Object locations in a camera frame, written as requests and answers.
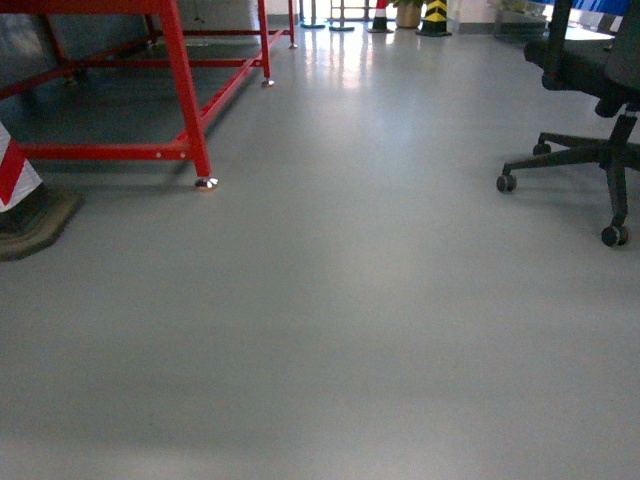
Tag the red white traffic cone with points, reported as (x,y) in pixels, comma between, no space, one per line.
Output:
(379,24)

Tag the yellow black traffic cone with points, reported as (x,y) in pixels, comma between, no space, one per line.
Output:
(434,22)

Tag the red metal table frame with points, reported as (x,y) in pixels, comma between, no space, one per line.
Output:
(125,81)

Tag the near red white cone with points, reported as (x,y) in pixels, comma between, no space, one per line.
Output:
(33,216)

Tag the green potted plant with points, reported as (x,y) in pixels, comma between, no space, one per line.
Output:
(408,13)

